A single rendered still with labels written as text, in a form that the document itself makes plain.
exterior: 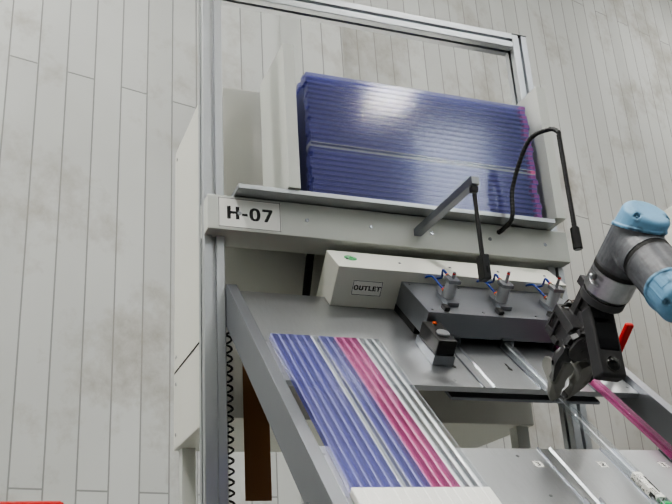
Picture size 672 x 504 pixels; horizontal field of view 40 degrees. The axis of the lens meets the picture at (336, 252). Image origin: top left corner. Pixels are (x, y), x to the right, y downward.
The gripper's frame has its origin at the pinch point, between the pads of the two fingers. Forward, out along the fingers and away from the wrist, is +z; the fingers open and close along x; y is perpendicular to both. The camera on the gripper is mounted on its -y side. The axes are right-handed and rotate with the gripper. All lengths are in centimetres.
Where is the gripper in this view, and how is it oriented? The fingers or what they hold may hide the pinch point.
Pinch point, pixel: (560, 397)
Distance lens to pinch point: 159.5
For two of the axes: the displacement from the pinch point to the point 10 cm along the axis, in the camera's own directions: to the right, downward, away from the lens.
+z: -2.7, 8.2, 5.1
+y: -2.4, -5.7, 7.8
